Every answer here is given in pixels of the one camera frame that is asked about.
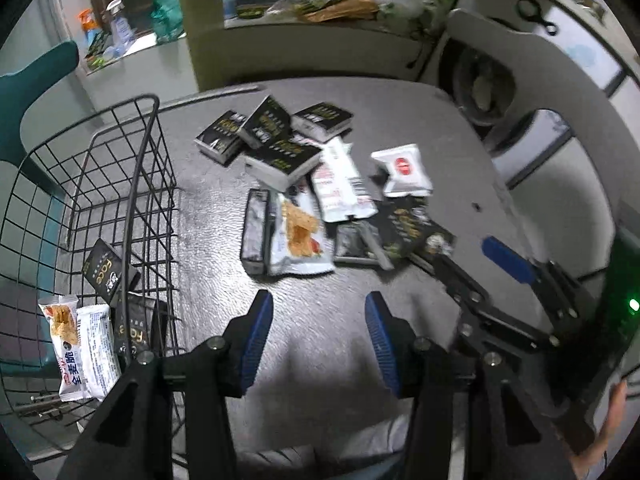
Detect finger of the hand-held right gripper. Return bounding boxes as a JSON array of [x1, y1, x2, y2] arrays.
[[481, 236, 598, 328], [431, 252, 561, 356]]

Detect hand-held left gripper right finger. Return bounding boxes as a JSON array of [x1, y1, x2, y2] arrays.
[[364, 290, 576, 480]]

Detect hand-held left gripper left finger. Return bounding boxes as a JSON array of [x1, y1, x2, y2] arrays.
[[57, 289, 275, 480]]

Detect black sachet gold print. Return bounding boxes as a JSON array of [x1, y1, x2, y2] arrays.
[[375, 197, 457, 261]]

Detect silver black packet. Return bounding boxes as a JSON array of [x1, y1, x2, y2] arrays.
[[332, 220, 396, 268]]

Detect white snack packet orange picture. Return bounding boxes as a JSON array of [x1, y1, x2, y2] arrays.
[[270, 192, 336, 277], [37, 296, 93, 403]]

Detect black box gold print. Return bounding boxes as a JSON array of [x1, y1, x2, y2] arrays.
[[194, 110, 251, 165], [237, 94, 293, 150], [244, 136, 323, 192], [81, 238, 141, 306], [112, 292, 168, 361], [290, 102, 356, 143]]

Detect white wipe packet red circle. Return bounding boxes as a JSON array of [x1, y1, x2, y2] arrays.
[[370, 143, 433, 198]]

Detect white packet blue print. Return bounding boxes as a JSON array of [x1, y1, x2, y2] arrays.
[[75, 304, 123, 401]]

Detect white packet red print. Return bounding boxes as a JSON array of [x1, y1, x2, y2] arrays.
[[310, 136, 379, 223]]

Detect black wire basket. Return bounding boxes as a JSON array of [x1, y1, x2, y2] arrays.
[[0, 94, 182, 441]]

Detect person's right hand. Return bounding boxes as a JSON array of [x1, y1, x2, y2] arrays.
[[570, 380, 629, 480]]

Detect person's grey trousers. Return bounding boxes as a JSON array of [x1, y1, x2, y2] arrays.
[[235, 412, 416, 480]]

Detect grey chair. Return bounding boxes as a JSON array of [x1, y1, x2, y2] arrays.
[[442, 8, 640, 281]]

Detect round grey bin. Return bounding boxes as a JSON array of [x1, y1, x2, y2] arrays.
[[450, 42, 516, 126]]

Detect green white plastic bag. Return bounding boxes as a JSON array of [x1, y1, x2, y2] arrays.
[[377, 0, 458, 41]]

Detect clear plastic bag brown contents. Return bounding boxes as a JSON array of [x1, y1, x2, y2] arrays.
[[267, 0, 436, 26]]

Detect beige shelf unit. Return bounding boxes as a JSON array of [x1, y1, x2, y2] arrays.
[[174, 0, 476, 92]]

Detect green packets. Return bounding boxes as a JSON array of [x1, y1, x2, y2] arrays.
[[85, 30, 113, 68]]

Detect teal chair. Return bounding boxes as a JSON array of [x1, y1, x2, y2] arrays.
[[0, 40, 81, 281]]

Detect clear spray bottle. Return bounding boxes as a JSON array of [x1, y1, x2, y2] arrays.
[[105, 0, 133, 46]]

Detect orange bottle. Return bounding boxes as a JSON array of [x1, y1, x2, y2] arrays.
[[77, 8, 103, 46]]

